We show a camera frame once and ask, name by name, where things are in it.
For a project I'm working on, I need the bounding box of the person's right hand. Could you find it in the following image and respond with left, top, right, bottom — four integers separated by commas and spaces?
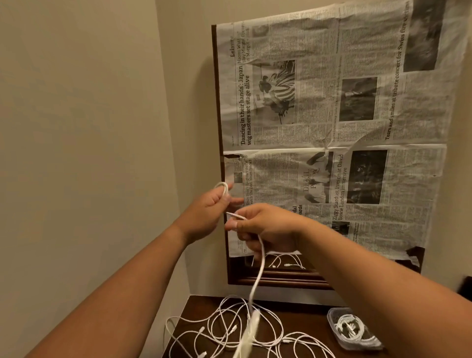
225, 203, 307, 262

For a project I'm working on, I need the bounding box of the person's left hand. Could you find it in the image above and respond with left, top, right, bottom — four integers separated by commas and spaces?
173, 182, 245, 246

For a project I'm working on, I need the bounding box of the long white charging cable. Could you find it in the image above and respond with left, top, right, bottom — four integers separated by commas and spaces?
215, 182, 267, 358

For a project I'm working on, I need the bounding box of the person's right forearm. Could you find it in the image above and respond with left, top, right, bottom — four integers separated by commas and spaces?
296, 217, 472, 358

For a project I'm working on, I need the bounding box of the person's left forearm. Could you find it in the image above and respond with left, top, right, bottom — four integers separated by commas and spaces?
25, 223, 191, 358

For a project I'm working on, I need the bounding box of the dark wood framed mirror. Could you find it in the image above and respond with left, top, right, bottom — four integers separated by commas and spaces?
211, 24, 426, 290

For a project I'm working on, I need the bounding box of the clear plastic container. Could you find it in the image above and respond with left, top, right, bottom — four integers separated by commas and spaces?
327, 307, 384, 351

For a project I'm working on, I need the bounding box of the small newspaper sheet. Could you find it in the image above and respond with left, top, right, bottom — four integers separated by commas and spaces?
223, 144, 448, 261

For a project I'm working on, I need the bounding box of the large newspaper sheet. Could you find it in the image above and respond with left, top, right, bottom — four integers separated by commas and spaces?
216, 0, 472, 152

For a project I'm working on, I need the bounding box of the pile of white cables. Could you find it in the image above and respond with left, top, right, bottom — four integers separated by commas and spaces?
164, 295, 337, 358

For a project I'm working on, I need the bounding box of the coiled white cables bundle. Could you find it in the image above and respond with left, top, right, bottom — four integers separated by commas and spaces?
335, 314, 375, 341

